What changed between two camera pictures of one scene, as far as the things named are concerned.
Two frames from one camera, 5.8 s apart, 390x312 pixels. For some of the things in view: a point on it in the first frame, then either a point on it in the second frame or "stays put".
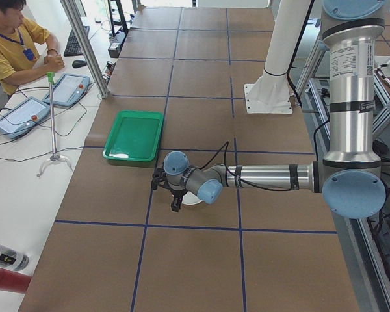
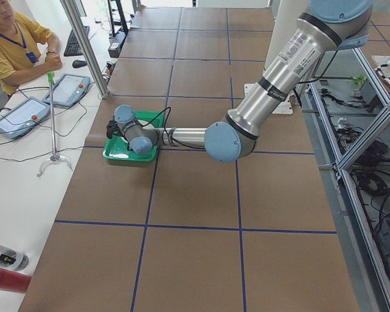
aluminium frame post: (81, 35) stays put
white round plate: (189, 198) -> (146, 126)
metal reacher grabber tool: (55, 157) stays put
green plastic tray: (136, 136) stays put
